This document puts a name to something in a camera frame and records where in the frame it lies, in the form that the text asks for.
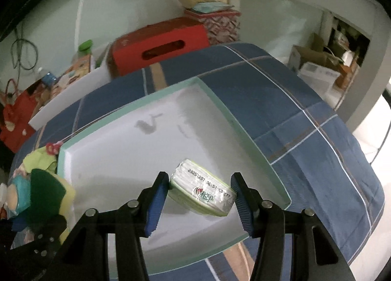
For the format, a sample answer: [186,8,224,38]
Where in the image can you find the green tissue pack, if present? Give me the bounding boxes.
[168,159,236,217]

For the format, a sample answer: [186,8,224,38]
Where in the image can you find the beige round makeup sponge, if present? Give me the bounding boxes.
[6,184,19,211]

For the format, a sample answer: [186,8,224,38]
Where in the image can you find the green yellow scrub sponge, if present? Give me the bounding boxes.
[25,169,76,244]

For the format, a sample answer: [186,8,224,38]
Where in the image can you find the teal plastic toy box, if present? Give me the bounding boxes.
[5,175,31,215]

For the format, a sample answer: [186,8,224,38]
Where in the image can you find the red pink hair tie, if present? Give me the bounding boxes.
[45,141,65,156]

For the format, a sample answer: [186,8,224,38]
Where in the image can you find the yellow green cloth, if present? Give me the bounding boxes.
[22,144,58,173]

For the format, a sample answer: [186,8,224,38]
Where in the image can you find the blue plaid tablecloth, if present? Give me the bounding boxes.
[11,43,386,262]

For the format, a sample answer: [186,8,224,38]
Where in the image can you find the light green shallow tray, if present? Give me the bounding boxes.
[58,78,292,274]

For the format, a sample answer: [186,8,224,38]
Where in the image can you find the red felt handbag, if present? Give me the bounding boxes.
[1,80,41,153]

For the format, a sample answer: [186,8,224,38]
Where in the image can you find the orange toy box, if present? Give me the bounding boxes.
[51,54,96,97]

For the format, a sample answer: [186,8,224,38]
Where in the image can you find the blue water bottle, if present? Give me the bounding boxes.
[37,67,58,87]

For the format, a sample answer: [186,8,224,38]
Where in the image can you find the red cardboard box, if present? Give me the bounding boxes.
[111,17,209,76]

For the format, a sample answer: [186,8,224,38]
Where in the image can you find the cardboard boxes pile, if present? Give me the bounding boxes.
[288,12,370,97]

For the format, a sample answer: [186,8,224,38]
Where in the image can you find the green dumbbell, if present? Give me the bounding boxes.
[78,39,93,55]

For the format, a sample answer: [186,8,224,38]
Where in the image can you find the red patterned box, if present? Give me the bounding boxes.
[184,9,241,45]

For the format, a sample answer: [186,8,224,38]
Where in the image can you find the black wall cables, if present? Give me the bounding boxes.
[10,23,40,71]

